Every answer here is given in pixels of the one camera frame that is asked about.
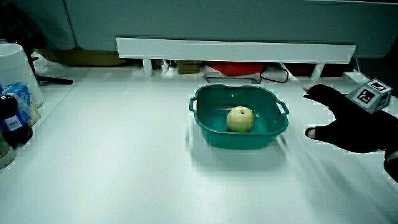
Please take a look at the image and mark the person's right hand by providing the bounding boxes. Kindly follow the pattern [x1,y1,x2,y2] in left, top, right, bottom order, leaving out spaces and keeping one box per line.
[302,78,398,154]

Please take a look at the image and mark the yellow-green apple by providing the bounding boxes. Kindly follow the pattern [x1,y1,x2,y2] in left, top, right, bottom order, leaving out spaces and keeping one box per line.
[226,106,256,133]

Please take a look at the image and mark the green plastic basin plate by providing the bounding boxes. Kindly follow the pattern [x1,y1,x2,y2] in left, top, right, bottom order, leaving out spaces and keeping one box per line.
[188,83,290,151]

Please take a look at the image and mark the red plastic container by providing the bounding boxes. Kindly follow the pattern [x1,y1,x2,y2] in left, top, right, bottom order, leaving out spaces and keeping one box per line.
[205,61,265,77]

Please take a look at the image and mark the white monitor riser shelf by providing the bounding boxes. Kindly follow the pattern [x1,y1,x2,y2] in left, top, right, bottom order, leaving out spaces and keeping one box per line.
[116,37,358,82]

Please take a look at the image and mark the small brown cardboard box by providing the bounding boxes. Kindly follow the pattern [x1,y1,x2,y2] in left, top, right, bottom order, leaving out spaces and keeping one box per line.
[176,60,203,75]

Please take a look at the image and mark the flat brown cardboard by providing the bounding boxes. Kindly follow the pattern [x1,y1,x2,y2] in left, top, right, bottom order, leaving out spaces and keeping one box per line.
[37,47,127,67]

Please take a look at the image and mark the black stand leg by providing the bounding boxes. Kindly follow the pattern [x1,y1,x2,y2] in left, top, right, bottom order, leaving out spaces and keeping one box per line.
[30,55,75,86]

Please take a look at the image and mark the blue carton box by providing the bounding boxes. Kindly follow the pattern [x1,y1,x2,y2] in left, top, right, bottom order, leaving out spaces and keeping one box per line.
[0,83,42,126]

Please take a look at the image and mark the dark bottle with blue label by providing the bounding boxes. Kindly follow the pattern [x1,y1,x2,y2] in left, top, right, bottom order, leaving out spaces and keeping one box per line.
[0,95,34,146]

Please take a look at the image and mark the white plastic bucket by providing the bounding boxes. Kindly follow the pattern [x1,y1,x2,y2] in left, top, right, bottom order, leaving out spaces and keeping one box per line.
[0,43,45,108]

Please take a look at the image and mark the grey metal container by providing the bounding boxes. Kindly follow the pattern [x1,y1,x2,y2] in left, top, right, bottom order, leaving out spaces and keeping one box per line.
[0,132,17,169]

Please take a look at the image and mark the black cable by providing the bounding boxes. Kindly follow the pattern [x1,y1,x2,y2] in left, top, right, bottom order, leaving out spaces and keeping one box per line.
[259,66,290,84]

